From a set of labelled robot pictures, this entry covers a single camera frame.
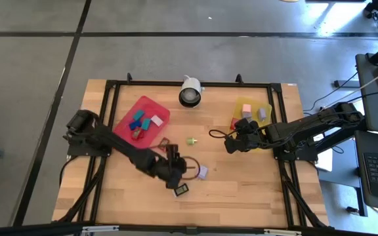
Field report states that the white power cable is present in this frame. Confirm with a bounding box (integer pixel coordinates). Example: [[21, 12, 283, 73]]
[[320, 62, 378, 111]]

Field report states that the black frame crossbeam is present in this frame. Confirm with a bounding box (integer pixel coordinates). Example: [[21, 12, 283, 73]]
[[0, 222, 378, 236]]

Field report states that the red framed small display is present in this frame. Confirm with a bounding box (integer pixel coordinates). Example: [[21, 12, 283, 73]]
[[157, 137, 171, 151]]

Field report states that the black left base cable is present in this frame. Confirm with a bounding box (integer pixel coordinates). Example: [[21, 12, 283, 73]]
[[58, 156, 78, 188]]

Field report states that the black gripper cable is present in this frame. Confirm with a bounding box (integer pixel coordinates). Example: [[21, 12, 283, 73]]
[[179, 155, 203, 180], [208, 128, 231, 140]]

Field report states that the white paper sheet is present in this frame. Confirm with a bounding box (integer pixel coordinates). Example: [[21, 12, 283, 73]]
[[308, 130, 333, 172]]

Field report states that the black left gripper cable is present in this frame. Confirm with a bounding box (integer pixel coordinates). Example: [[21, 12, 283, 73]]
[[179, 155, 203, 180]]

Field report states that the black floor foot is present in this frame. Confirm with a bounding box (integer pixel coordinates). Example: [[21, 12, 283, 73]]
[[333, 79, 360, 89]]

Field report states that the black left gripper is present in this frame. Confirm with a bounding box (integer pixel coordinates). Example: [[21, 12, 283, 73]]
[[151, 144, 188, 190]]

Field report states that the dark grey desk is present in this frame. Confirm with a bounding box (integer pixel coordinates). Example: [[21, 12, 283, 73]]
[[354, 52, 378, 135]]

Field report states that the yellow translucent plastic bin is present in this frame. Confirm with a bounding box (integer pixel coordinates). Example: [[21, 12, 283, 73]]
[[230, 96, 274, 152]]

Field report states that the red translucent plastic bin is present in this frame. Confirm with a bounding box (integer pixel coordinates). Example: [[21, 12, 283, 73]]
[[112, 95, 171, 151]]

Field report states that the black desk leg frame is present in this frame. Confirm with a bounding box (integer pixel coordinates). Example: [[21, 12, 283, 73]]
[[315, 114, 369, 217]]

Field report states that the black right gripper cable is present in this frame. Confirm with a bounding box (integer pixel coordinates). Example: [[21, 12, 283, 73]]
[[208, 128, 231, 140]]

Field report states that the black digital display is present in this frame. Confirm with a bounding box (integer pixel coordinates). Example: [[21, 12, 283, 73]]
[[173, 183, 190, 198]]

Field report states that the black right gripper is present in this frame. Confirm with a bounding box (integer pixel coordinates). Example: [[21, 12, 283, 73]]
[[224, 118, 268, 155]]

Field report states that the black aluminium table frame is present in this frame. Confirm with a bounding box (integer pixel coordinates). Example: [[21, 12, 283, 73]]
[[52, 72, 333, 230]]

